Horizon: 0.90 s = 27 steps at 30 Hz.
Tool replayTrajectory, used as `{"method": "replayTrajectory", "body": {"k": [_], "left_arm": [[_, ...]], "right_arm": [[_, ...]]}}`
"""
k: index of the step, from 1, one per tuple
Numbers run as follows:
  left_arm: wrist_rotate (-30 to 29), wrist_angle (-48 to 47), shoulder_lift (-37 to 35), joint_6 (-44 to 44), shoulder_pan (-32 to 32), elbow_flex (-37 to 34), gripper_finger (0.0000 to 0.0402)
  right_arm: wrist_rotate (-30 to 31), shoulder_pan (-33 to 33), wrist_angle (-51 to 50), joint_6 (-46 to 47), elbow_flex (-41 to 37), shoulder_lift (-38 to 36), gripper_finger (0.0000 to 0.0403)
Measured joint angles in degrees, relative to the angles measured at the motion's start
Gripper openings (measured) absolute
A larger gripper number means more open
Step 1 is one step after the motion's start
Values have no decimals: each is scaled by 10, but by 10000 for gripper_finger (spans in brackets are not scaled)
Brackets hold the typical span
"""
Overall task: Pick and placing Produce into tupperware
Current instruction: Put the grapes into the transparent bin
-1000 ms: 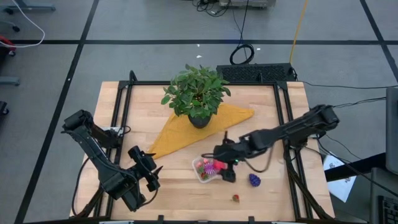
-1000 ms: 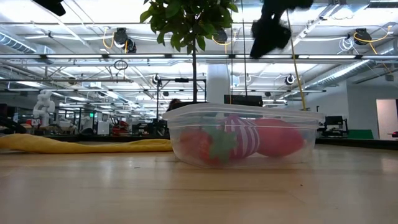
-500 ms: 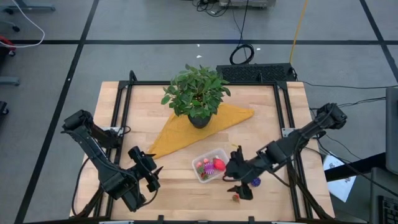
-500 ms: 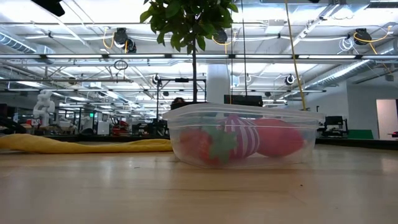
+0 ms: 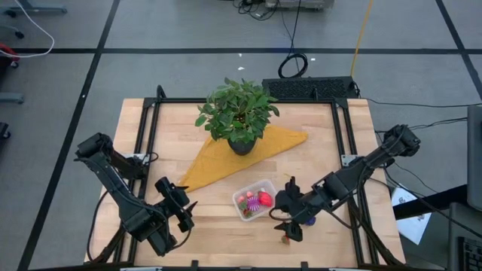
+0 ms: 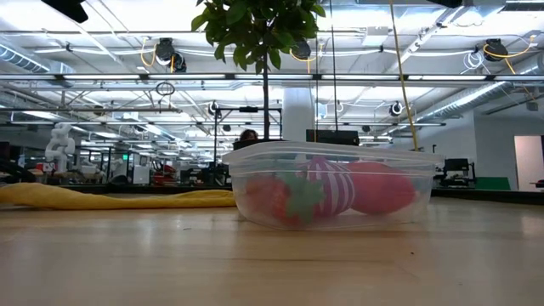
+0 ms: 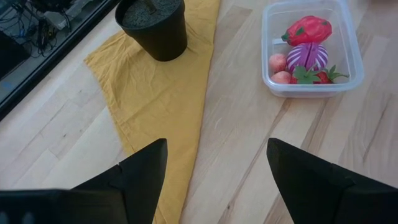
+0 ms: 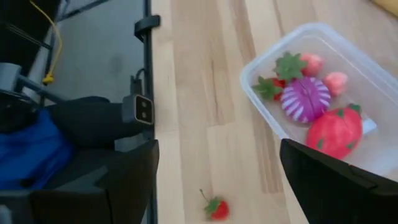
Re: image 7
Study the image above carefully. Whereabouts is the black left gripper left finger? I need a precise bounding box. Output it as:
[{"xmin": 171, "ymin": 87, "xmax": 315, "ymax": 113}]
[{"xmin": 73, "ymin": 138, "xmax": 168, "ymax": 224}]

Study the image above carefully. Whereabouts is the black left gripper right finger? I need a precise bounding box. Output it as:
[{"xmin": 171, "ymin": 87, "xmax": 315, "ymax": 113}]
[{"xmin": 267, "ymin": 138, "xmax": 355, "ymax": 224}]

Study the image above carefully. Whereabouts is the purple white striped toy ball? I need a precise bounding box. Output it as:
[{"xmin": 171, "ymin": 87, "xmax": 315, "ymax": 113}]
[{"xmin": 285, "ymin": 42, "xmax": 329, "ymax": 74}]

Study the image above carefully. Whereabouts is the clear plastic tupperware container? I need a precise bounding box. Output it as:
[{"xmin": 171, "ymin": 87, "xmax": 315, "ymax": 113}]
[{"xmin": 261, "ymin": 0, "xmax": 365, "ymax": 99}]

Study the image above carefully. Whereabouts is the yellow cloth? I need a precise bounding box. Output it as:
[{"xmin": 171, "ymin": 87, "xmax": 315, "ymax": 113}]
[{"xmin": 83, "ymin": 0, "xmax": 221, "ymax": 224}]

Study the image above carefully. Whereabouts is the green plant in black pot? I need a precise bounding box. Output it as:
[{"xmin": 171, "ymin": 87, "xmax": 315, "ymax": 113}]
[{"xmin": 114, "ymin": 0, "xmax": 189, "ymax": 62}]

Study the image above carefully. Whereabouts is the grey floor device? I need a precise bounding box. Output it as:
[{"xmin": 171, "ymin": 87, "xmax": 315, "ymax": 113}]
[{"xmin": 46, "ymin": 0, "xmax": 94, "ymax": 30}]

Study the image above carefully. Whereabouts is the black aluminium table frame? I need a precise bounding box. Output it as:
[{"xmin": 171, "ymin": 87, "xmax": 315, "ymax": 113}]
[{"xmin": 0, "ymin": 0, "xmax": 121, "ymax": 121}]

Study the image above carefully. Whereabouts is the black cable bundle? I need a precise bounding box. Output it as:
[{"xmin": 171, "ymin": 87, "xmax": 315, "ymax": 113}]
[{"xmin": 0, "ymin": 0, "xmax": 72, "ymax": 58}]

